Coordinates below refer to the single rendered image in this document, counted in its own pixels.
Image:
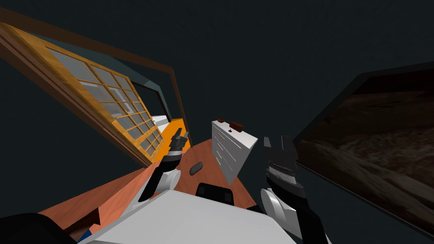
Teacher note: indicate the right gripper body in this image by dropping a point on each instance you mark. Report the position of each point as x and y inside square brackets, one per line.
[280, 156]

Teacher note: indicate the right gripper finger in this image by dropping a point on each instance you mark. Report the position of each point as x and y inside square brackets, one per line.
[267, 142]
[288, 143]

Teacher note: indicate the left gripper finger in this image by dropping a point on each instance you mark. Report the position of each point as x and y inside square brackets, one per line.
[177, 133]
[185, 135]

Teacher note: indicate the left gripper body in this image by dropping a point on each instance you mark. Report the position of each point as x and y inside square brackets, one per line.
[176, 145]

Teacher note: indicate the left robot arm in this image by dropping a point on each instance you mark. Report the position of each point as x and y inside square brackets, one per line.
[165, 166]

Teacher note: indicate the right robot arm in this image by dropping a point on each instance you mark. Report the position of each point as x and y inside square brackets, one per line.
[288, 195]

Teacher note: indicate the dark grey oval thing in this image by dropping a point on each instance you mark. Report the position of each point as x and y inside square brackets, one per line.
[196, 168]

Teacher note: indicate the white chest of drawers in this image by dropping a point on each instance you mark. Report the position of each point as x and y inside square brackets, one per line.
[230, 149]

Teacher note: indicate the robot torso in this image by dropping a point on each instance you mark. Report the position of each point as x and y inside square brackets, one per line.
[190, 220]

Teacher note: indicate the wooden door with glass panes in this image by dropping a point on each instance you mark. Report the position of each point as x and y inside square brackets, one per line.
[69, 84]

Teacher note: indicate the dark framed wall picture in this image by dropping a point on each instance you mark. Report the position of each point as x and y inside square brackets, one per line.
[373, 142]

